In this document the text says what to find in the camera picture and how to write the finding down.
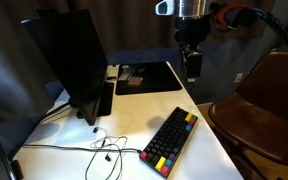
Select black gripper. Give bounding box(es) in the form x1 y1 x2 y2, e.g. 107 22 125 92
174 14 213 83

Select black keyboard with coloured keys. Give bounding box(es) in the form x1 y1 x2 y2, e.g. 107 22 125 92
139 106 199 178

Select black mouse pad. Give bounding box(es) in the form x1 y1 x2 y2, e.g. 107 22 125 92
114 61 183 96

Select small checkered card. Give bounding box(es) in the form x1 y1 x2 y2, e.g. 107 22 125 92
127 76 144 88

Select pale green packet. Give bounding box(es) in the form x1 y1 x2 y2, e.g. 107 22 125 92
117 64 135 82

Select brown folding chair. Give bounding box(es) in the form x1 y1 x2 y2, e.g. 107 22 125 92
207 49 288 180

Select black monitor stand base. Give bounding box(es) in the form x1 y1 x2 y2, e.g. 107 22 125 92
68 81 115 120

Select black computer monitor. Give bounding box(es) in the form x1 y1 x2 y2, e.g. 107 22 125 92
21 8 109 127

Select white wall outlet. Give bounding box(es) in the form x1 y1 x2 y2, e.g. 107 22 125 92
234 72 244 84

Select orange cable loop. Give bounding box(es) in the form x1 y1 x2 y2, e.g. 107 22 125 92
214 3 252 32

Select blue black cable bundle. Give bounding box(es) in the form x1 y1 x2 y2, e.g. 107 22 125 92
248 8 288 69

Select black wired earphones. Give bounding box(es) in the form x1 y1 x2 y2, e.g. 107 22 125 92
84 126 129 180

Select black monitor cable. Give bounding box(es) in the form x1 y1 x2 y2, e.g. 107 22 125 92
39 101 79 124

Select black keyboard cable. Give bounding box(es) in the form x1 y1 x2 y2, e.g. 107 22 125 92
22 143 144 155

